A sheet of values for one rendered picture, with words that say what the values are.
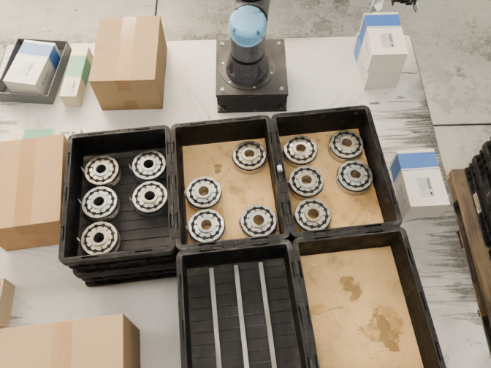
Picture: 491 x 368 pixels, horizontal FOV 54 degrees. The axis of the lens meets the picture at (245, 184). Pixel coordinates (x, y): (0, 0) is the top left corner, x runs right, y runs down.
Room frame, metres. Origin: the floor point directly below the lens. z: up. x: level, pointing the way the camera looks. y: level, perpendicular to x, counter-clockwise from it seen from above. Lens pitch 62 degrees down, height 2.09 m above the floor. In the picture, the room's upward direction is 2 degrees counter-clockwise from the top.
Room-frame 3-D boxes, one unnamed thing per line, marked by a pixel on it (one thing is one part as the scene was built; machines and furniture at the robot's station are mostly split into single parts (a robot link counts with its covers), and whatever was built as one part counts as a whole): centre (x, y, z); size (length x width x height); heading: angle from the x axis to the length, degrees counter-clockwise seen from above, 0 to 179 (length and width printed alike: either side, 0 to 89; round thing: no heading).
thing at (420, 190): (0.71, -0.55, 0.75); 0.20 x 0.12 x 0.09; 2
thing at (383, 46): (1.23, -0.50, 0.83); 0.20 x 0.12 x 0.09; 0
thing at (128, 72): (1.22, 0.40, 0.78); 0.30 x 0.22 x 0.16; 0
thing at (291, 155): (0.78, -0.17, 0.86); 0.10 x 0.10 x 0.01
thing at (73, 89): (1.21, 0.61, 0.73); 0.24 x 0.06 x 0.06; 177
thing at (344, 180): (0.68, -0.32, 0.86); 0.10 x 0.10 x 0.01
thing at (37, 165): (0.70, 0.65, 0.78); 0.30 x 0.22 x 0.16; 7
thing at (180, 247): (0.65, 0.05, 0.92); 0.40 x 0.30 x 0.02; 5
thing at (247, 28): (1.16, -0.02, 0.97); 0.13 x 0.12 x 0.14; 172
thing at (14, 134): (0.92, 0.67, 0.73); 0.24 x 0.06 x 0.06; 90
